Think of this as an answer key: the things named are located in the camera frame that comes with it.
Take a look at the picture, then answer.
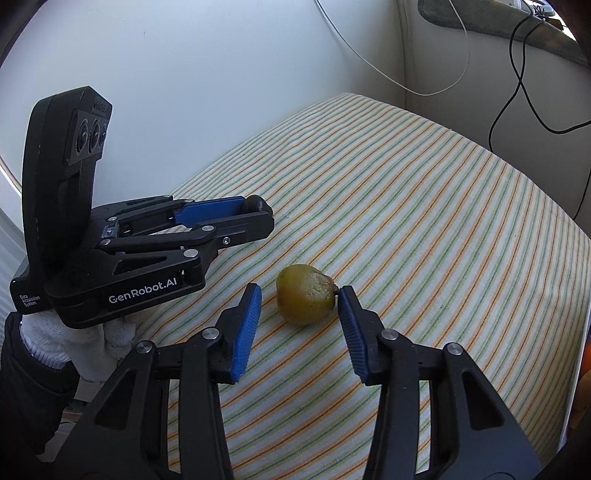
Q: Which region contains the green plum fruit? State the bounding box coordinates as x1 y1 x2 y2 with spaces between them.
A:
276 264 339 325

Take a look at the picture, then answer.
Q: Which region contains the dark plum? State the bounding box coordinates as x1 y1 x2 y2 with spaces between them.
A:
245 195 273 215

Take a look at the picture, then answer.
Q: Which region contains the large smooth orange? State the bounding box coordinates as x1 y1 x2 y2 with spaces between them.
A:
571 341 591 428

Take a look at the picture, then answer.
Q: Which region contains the left hand white glove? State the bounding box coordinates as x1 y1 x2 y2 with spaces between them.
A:
19 310 136 382

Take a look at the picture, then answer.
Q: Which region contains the striped tablecloth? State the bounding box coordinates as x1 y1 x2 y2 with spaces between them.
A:
138 94 590 479

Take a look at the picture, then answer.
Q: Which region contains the grey windowsill mat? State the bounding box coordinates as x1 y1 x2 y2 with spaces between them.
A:
418 0 589 67

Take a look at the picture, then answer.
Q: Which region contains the white cable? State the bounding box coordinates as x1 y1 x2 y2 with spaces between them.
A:
313 0 471 98

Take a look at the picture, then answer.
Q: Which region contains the black cable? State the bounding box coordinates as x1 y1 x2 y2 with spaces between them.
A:
488 0 591 220

